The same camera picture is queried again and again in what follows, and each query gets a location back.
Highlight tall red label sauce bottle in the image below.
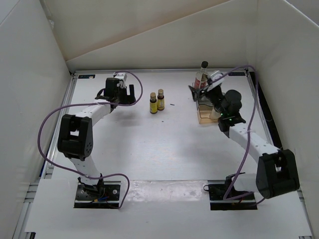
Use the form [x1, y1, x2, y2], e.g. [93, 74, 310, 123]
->
[194, 61, 208, 92]

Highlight small yellow label bottle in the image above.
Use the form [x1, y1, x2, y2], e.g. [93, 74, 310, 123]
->
[150, 92, 158, 114]
[158, 89, 165, 111]

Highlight white powder jar black lid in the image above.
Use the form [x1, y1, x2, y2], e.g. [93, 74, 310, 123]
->
[209, 108, 221, 120]

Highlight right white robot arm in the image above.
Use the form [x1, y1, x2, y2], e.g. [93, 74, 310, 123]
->
[189, 85, 300, 200]

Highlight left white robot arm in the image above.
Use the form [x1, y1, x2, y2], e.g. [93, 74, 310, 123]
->
[57, 72, 136, 199]

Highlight tiered plastic condiment rack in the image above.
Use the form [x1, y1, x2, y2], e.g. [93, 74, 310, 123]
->
[196, 92, 218, 124]

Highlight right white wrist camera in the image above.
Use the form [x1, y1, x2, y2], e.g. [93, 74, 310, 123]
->
[207, 71, 224, 91]

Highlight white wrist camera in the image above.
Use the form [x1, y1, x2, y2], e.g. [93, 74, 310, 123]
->
[113, 72, 127, 84]
[207, 71, 224, 91]

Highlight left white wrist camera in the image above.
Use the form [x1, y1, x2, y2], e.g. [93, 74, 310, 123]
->
[113, 72, 127, 84]

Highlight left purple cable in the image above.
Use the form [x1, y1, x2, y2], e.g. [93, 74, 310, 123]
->
[37, 71, 144, 209]

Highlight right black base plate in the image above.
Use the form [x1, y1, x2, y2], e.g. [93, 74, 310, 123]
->
[204, 184, 257, 211]

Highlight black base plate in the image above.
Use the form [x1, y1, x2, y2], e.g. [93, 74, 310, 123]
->
[74, 181, 121, 209]
[204, 184, 257, 211]

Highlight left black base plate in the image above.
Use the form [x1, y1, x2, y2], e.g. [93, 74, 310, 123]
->
[74, 181, 121, 209]

